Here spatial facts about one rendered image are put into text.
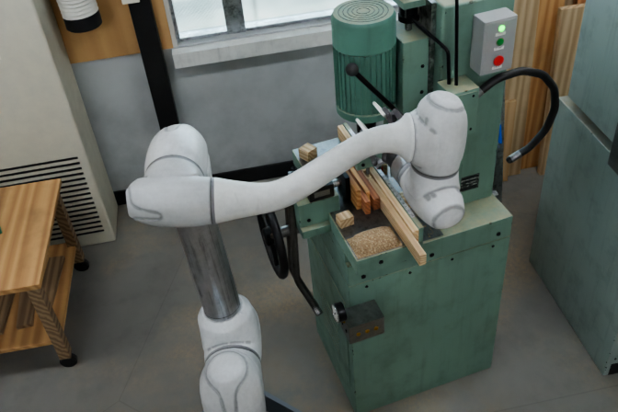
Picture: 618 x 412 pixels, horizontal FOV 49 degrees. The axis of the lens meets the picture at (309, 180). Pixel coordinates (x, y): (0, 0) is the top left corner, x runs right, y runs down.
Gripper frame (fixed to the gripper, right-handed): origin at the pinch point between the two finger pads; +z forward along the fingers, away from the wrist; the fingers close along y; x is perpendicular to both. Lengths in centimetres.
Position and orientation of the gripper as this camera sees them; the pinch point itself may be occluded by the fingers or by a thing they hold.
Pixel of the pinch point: (372, 119)
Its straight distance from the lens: 173.9
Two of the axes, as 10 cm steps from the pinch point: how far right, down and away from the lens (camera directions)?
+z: -3.2, -5.7, 7.6
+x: -6.4, -4.5, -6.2
